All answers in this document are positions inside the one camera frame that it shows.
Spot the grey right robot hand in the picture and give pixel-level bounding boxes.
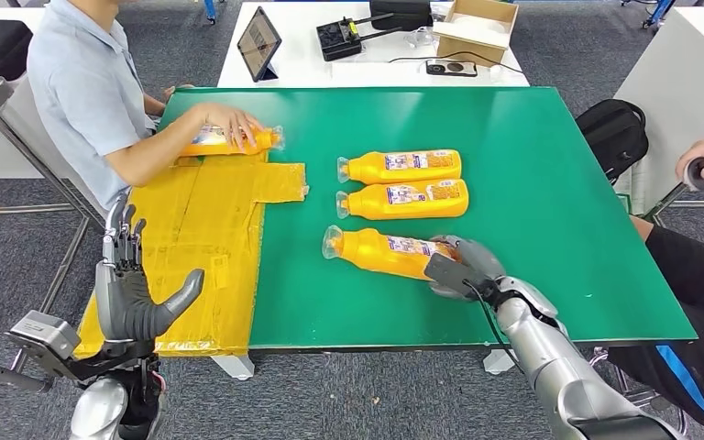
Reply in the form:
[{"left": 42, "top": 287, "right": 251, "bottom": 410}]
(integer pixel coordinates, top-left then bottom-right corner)
[{"left": 427, "top": 235, "right": 508, "bottom": 303}]

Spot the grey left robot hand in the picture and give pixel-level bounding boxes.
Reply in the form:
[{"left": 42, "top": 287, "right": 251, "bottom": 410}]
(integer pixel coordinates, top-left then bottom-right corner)
[{"left": 94, "top": 193, "right": 205, "bottom": 345}]

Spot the person's hand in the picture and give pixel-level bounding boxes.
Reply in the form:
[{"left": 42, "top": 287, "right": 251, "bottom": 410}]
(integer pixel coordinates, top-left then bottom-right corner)
[
  {"left": 191, "top": 102, "right": 265, "bottom": 152},
  {"left": 163, "top": 83, "right": 195, "bottom": 104}
]

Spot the orange detergent bottle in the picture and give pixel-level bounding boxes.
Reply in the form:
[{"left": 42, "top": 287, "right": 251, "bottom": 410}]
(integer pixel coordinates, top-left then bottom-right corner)
[
  {"left": 177, "top": 124, "right": 285, "bottom": 158},
  {"left": 321, "top": 225, "right": 459, "bottom": 281},
  {"left": 336, "top": 148, "right": 463, "bottom": 185},
  {"left": 335, "top": 178, "right": 469, "bottom": 221}
]

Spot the black tablet on stand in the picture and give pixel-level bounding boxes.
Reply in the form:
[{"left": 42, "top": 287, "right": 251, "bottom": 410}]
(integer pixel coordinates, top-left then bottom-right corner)
[{"left": 236, "top": 5, "right": 282, "bottom": 83}]

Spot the seated person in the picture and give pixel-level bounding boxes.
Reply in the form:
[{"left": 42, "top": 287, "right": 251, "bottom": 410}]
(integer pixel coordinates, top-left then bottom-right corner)
[{"left": 26, "top": 0, "right": 265, "bottom": 211}]

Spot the yellow taped cardboard sheet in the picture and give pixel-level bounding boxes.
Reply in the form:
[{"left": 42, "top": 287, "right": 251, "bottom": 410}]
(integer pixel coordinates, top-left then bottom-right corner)
[{"left": 74, "top": 148, "right": 310, "bottom": 359}]

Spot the white table foot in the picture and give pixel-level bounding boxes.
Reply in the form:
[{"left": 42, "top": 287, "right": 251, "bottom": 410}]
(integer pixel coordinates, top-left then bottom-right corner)
[
  {"left": 482, "top": 348, "right": 520, "bottom": 377},
  {"left": 211, "top": 354, "right": 256, "bottom": 382}
]

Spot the black router with antennas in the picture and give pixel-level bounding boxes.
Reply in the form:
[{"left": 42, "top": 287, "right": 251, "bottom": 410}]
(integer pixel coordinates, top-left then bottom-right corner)
[{"left": 315, "top": 13, "right": 403, "bottom": 62}]

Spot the black backpack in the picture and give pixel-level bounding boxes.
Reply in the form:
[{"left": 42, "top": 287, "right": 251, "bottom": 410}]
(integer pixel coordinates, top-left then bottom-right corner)
[{"left": 575, "top": 98, "right": 651, "bottom": 183}]

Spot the black smartphone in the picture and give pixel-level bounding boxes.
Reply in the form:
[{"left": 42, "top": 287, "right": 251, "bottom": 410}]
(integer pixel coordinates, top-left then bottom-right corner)
[{"left": 425, "top": 59, "right": 479, "bottom": 78}]

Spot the black bag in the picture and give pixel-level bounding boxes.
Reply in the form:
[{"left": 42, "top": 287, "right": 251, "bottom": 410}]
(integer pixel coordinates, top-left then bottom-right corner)
[{"left": 368, "top": 0, "right": 434, "bottom": 31}]

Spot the clear plastic piece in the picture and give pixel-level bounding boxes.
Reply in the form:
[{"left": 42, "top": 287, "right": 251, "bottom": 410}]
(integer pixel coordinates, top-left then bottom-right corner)
[{"left": 403, "top": 27, "right": 437, "bottom": 49}]

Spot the open cardboard box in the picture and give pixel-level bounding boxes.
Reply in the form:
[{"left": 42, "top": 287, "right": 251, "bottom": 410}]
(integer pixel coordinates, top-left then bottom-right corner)
[{"left": 432, "top": 0, "right": 520, "bottom": 68}]

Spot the person in black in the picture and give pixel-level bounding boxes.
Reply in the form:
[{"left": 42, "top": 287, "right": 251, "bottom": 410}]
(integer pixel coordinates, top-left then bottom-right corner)
[{"left": 607, "top": 137, "right": 704, "bottom": 440}]

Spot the chrome office chair base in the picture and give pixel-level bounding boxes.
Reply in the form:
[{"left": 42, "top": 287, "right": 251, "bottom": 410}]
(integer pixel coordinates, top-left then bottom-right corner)
[{"left": 588, "top": 346, "right": 690, "bottom": 440}]

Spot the white side table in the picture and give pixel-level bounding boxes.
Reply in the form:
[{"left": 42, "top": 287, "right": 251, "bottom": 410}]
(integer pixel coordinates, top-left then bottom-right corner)
[{"left": 612, "top": 5, "right": 704, "bottom": 216}]

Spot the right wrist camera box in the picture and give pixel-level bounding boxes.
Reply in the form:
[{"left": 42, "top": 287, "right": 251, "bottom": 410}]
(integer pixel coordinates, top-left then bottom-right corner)
[{"left": 423, "top": 253, "right": 488, "bottom": 299}]

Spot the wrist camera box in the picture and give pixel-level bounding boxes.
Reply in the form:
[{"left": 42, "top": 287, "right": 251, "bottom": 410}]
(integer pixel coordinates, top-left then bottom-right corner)
[
  {"left": 423, "top": 253, "right": 488, "bottom": 299},
  {"left": 6, "top": 311, "right": 81, "bottom": 380}
]

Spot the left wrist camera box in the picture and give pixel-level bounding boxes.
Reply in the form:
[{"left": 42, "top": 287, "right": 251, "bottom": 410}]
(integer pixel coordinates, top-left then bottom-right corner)
[{"left": 6, "top": 311, "right": 81, "bottom": 380}]

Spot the black cable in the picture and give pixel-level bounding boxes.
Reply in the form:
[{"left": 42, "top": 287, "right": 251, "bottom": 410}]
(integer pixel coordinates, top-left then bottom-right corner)
[{"left": 387, "top": 49, "right": 524, "bottom": 75}]

